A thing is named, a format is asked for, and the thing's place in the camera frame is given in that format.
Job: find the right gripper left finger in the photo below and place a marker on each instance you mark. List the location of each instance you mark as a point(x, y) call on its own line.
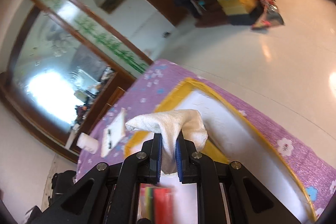
point(108, 193)

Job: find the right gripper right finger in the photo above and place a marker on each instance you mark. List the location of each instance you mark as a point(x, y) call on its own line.
point(227, 193)

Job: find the bagged colourful sponge strips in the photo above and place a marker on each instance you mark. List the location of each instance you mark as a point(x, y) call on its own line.
point(155, 205)

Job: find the white towel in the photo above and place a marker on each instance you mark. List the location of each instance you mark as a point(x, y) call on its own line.
point(170, 124)

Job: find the black backpack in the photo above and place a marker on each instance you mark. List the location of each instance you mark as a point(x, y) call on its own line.
point(60, 183)

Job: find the black pen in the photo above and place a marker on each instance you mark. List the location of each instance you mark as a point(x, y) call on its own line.
point(109, 139)

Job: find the white plastic jar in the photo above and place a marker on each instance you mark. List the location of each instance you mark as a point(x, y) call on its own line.
point(87, 143)

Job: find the white notepad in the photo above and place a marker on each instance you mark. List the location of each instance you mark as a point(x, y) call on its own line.
point(118, 135)

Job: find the wooden sideboard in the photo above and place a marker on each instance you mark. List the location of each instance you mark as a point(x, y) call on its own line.
point(111, 92)

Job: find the broom and dustpan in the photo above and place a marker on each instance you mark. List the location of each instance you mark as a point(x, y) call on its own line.
point(270, 16)

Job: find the dark jacket on post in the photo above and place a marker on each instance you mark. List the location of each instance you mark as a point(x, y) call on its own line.
point(190, 6)

